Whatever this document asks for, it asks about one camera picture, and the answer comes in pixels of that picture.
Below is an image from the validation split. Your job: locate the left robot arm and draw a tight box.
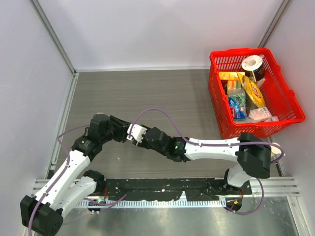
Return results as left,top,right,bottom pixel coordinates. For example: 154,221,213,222
20,113,134,236

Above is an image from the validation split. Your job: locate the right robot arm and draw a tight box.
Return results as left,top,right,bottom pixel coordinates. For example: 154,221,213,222
129,125,271,188

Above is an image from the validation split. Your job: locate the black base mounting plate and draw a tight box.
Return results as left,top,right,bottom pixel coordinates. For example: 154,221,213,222
105,178,252,202

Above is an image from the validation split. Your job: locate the clear green snack bag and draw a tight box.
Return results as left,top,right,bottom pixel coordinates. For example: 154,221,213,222
227,88,247,120

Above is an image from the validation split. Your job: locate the yellow orange box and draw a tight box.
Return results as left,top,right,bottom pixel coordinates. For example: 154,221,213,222
219,71,245,81

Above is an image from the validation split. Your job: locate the white wrapped sponge pack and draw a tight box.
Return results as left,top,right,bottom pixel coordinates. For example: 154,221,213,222
249,107,272,122

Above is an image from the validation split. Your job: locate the yellow Lays chips bag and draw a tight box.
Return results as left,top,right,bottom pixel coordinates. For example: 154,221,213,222
239,75,265,108

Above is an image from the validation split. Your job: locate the green soap pump bottle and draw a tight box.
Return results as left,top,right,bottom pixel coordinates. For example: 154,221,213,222
271,142,285,164

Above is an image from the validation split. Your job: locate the black wrapped toilet paper roll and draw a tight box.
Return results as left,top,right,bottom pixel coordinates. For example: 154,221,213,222
241,55,265,82

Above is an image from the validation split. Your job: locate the red plastic shopping basket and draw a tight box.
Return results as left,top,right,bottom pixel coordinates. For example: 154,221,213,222
208,48,305,139

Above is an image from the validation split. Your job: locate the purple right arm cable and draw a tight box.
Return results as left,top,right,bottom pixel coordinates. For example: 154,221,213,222
129,108,286,217

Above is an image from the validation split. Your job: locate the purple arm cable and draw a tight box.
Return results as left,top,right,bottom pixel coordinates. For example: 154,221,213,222
129,108,286,217
27,125,128,236

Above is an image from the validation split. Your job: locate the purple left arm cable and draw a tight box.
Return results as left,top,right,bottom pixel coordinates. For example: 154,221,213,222
27,125,128,236

